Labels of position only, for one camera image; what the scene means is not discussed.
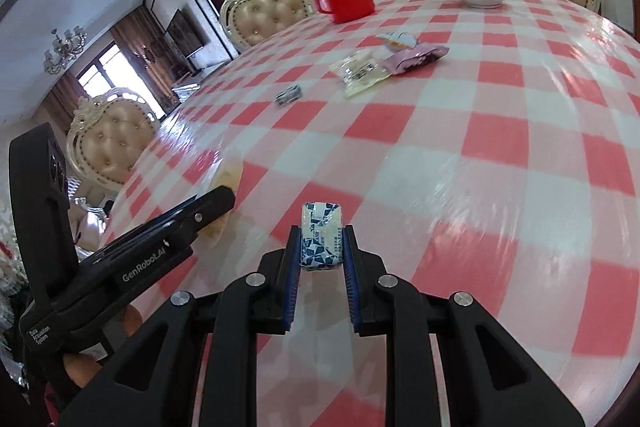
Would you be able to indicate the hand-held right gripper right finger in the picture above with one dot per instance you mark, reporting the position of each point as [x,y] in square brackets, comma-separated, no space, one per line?
[352,277]

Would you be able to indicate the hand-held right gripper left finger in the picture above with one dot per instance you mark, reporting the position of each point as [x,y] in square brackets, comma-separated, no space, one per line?
[292,277]

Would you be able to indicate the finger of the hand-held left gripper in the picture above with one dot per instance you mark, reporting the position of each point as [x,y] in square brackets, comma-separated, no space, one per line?
[205,209]

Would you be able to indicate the clear packet of cream biscuits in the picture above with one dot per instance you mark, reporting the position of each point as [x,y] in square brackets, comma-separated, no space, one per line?
[230,174]

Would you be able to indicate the blue white candy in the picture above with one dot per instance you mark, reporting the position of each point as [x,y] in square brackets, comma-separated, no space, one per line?
[289,95]
[320,232]

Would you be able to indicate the person's left hand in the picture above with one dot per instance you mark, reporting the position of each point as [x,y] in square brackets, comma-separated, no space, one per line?
[80,367]

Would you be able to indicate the brown curtain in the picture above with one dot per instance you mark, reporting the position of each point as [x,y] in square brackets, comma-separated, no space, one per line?
[137,37]
[67,97]

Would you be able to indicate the window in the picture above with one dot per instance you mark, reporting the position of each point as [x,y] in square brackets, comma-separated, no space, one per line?
[115,77]

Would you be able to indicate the flat television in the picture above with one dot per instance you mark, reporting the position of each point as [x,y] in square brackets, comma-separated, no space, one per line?
[182,32]

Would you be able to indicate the chandelier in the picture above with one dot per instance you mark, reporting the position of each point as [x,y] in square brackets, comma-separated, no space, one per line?
[62,52]

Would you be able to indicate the cream white snack packet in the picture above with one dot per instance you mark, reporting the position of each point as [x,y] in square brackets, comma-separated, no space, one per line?
[362,74]

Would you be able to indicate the pink snack packet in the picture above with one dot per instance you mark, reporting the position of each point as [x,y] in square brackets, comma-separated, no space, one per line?
[415,57]

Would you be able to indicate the blue white flat packet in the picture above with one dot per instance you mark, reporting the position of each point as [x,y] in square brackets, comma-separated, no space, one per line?
[397,39]

